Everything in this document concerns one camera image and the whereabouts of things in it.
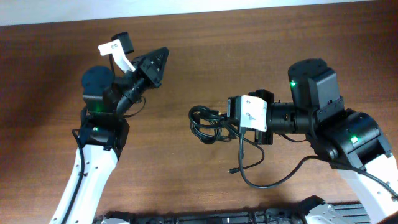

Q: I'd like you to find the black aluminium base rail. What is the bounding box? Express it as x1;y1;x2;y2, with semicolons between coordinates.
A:
93;195;371;224

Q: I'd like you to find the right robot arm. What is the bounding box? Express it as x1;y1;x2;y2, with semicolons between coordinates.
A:
251;58;397;223

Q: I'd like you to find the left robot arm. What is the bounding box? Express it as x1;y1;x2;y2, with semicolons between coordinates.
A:
51;47;169;223

